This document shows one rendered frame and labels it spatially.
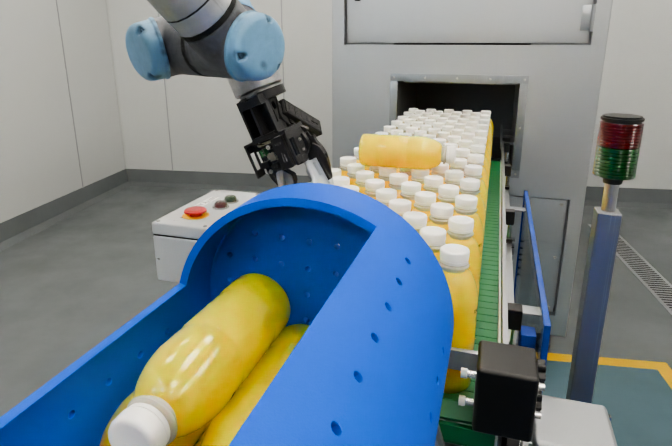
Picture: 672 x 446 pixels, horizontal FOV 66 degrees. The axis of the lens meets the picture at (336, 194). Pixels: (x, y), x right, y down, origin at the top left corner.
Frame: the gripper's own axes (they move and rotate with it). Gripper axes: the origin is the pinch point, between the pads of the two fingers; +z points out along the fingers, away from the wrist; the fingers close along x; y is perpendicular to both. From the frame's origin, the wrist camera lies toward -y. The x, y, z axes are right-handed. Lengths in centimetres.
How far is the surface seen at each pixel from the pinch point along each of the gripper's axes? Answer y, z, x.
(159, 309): 36.2, -3.4, -2.4
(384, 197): -15.6, 5.3, 6.0
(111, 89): -337, -94, -312
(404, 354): 43.3, 1.7, 22.7
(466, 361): 12.7, 23.0, 17.6
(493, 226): -62, 33, 16
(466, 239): -3.7, 12.7, 19.9
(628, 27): -415, 29, 118
